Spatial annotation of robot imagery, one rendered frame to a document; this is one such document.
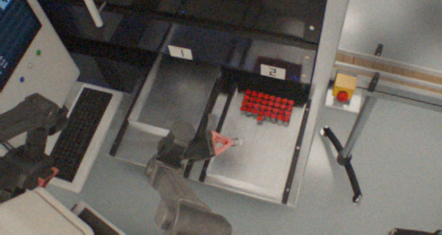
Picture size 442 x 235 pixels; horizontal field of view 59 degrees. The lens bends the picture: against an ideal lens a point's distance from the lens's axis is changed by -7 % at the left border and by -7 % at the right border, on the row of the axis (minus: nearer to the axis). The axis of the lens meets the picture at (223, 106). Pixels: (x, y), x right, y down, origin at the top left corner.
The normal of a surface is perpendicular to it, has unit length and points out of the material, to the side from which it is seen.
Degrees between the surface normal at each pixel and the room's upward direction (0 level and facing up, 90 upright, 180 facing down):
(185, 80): 0
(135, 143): 0
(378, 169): 0
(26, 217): 42
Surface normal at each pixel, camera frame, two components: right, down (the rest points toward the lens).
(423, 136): -0.07, -0.50
